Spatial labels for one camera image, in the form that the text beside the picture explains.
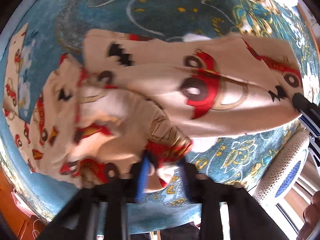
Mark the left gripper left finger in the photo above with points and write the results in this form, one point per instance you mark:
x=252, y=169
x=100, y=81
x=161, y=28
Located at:
x=128, y=188

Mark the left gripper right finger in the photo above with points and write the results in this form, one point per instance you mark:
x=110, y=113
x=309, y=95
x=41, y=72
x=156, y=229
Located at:
x=200, y=189

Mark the cream car print garment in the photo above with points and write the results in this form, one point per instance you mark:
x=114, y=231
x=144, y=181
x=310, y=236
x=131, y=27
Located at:
x=136, y=94

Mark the person right hand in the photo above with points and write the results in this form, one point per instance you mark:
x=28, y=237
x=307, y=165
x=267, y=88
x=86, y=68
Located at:
x=311, y=217

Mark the white perforated laundry basket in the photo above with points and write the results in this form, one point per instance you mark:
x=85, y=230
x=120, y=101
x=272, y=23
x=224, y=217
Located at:
x=284, y=170

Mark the teal floral blanket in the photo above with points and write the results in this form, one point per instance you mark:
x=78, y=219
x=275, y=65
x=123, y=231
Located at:
x=57, y=26

